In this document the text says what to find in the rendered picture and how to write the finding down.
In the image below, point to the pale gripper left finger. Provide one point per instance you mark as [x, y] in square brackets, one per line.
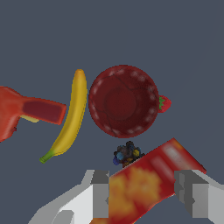
[84, 198]

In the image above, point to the small dark multicoloured object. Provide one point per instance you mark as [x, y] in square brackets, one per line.
[127, 153]

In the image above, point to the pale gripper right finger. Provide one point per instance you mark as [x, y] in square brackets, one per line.
[201, 198]

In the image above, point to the yellow banana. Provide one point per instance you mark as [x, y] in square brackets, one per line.
[73, 116]

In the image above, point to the red cracker box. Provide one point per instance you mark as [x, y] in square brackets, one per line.
[140, 186]

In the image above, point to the dark red bowl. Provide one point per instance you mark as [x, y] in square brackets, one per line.
[124, 101]

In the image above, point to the red power drill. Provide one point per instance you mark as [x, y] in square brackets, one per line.
[26, 109]

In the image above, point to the red strawberry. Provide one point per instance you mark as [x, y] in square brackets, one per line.
[164, 104]

